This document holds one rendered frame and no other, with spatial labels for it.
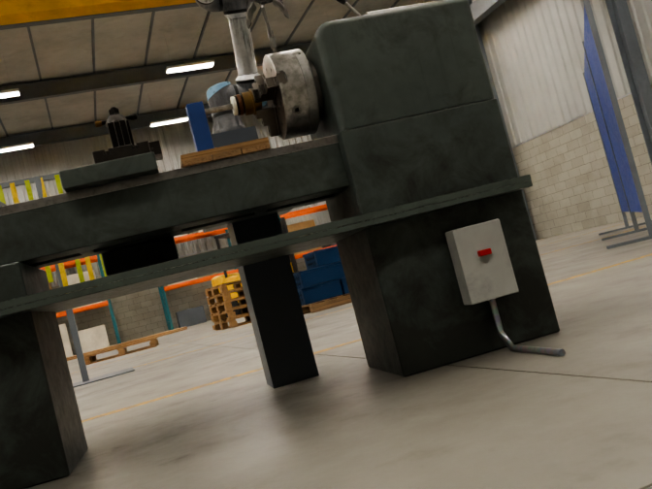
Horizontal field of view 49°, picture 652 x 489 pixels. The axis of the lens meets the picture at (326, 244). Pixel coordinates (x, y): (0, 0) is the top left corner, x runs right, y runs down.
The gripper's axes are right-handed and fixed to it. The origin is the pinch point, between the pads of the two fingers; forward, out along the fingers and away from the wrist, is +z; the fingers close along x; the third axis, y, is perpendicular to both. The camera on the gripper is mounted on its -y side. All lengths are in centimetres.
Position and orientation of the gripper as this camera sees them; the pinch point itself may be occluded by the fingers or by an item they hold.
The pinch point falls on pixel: (269, 24)
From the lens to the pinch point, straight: 272.6
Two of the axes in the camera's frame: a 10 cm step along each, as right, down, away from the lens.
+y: -0.2, 0.6, -10.0
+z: 2.3, 9.7, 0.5
